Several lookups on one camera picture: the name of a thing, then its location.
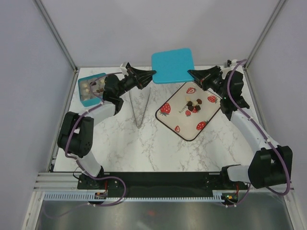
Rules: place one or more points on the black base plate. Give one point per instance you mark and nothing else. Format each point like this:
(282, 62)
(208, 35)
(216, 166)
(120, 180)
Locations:
(165, 184)

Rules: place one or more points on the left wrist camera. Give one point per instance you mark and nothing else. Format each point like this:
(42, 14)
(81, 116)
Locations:
(124, 67)

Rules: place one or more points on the dark faceted chocolate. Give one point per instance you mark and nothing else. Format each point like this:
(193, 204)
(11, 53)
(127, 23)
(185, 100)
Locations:
(191, 108)

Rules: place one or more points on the slotted grey cable duct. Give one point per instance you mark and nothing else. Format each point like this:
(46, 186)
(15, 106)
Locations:
(95, 197)

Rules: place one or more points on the aluminium frame rail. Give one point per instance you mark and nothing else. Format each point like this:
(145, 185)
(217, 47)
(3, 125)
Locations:
(55, 181)

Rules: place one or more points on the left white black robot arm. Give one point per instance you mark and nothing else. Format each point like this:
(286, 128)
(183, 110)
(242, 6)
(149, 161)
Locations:
(77, 130)

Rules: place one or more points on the strawberry pattern square plate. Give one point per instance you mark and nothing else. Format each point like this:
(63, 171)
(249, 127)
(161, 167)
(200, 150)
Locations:
(174, 113)

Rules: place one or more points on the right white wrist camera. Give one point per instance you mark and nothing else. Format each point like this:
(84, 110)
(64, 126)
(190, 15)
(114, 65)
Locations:
(230, 63)

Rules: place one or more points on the teal box lid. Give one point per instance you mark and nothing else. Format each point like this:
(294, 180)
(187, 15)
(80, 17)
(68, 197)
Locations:
(172, 66)

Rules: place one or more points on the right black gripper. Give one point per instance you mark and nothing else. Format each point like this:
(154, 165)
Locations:
(200, 75)

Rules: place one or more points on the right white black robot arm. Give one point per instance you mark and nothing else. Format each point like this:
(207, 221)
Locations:
(272, 163)

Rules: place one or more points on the metal tweezers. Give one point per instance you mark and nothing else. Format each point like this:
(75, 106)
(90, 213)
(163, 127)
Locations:
(139, 102)

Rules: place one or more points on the teal chocolate box tray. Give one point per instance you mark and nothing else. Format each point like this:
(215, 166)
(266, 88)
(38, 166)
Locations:
(87, 100)

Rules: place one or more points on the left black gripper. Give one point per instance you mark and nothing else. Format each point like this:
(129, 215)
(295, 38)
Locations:
(145, 77)

